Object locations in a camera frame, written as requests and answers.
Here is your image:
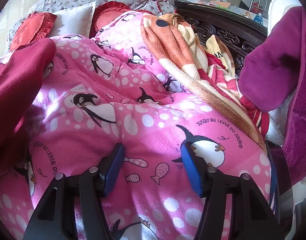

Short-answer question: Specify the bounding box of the black strap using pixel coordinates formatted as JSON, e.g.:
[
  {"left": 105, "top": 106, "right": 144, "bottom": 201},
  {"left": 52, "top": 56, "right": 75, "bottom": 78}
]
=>
[{"left": 264, "top": 140, "right": 294, "bottom": 222}]

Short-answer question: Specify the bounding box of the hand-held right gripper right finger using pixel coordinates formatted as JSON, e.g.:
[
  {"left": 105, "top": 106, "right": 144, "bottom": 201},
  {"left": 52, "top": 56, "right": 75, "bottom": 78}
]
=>
[{"left": 180, "top": 142, "right": 284, "bottom": 240}]

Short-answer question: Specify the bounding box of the orange cartoon print blanket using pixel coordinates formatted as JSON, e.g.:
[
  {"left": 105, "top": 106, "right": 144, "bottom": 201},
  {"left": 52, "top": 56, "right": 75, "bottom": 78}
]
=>
[{"left": 140, "top": 12, "right": 269, "bottom": 153}]

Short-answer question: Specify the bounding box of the white pillow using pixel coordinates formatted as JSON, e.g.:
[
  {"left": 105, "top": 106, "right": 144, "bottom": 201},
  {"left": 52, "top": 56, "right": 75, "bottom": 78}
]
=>
[{"left": 49, "top": 1, "right": 97, "bottom": 38}]

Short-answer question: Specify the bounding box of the red heart cushion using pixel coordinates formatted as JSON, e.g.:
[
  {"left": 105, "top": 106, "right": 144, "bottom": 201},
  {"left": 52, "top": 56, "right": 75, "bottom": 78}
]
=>
[
  {"left": 9, "top": 12, "right": 57, "bottom": 53},
  {"left": 89, "top": 1, "right": 143, "bottom": 37}
]

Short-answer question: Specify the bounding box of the dark red knit sweater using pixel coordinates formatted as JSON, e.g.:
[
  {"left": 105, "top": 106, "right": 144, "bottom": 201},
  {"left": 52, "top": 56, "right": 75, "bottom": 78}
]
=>
[{"left": 0, "top": 38, "right": 56, "bottom": 155}]

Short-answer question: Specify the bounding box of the white padded chair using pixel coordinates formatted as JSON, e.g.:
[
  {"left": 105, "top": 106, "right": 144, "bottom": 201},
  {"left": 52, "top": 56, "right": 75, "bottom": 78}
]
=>
[{"left": 265, "top": 0, "right": 306, "bottom": 145}]

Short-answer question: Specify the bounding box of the red canister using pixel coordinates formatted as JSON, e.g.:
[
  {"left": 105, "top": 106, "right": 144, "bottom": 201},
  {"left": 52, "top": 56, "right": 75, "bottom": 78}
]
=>
[{"left": 250, "top": 2, "right": 262, "bottom": 15}]

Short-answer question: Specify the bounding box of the pink penguin print blanket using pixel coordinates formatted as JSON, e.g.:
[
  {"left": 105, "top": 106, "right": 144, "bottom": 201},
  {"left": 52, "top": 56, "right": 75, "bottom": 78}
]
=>
[{"left": 0, "top": 10, "right": 278, "bottom": 240}]

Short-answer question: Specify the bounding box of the magenta fleece cloth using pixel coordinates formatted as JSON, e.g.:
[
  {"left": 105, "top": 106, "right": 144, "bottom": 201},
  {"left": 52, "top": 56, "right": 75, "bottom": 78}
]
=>
[{"left": 238, "top": 5, "right": 306, "bottom": 187}]

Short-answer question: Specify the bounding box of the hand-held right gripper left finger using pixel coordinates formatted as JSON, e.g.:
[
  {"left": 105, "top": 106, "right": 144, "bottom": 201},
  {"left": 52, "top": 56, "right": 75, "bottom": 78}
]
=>
[{"left": 23, "top": 142, "right": 125, "bottom": 240}]

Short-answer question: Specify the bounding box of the clear plastic bag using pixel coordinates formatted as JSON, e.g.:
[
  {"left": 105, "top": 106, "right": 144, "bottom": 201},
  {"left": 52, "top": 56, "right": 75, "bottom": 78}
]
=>
[{"left": 228, "top": 5, "right": 246, "bottom": 15}]

